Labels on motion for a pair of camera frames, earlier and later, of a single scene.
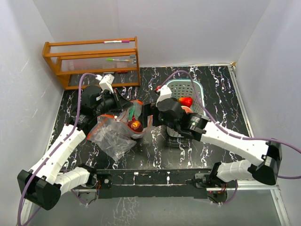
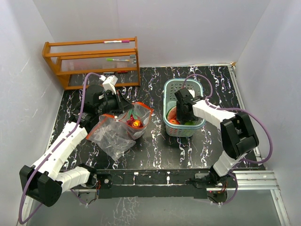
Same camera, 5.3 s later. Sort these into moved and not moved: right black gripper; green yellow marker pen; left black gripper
Moved: right black gripper
Not moved: left black gripper; green yellow marker pen
